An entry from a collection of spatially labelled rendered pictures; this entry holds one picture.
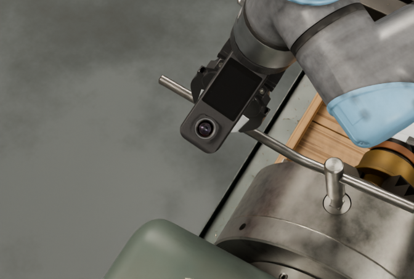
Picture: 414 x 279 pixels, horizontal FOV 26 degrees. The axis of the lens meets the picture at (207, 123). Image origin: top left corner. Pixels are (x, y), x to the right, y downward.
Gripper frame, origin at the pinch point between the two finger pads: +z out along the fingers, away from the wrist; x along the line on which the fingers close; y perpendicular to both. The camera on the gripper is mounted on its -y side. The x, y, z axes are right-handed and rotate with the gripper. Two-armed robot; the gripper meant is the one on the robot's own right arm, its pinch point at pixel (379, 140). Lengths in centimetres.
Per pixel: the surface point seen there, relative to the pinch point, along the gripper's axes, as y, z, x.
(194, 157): 33, 52, -108
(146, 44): 59, 84, -108
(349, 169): -7.7, 1.6, 2.1
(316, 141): 6.0, 10.9, -19.7
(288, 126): 25, 23, -54
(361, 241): -22.6, -5.1, 15.5
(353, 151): 7.4, 4.5, -19.6
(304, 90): 35, 24, -54
